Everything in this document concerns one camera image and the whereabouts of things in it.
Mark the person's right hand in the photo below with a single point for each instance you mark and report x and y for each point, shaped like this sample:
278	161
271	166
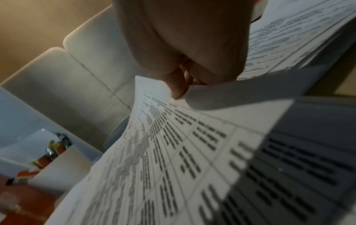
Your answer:
189	39

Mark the admin paper pile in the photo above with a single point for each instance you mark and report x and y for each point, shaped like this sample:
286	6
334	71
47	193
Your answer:
292	33

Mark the grey chair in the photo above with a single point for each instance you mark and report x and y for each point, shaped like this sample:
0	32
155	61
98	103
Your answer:
116	134

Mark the bunch of coloured markers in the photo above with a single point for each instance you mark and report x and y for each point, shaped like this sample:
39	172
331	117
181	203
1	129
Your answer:
47	156

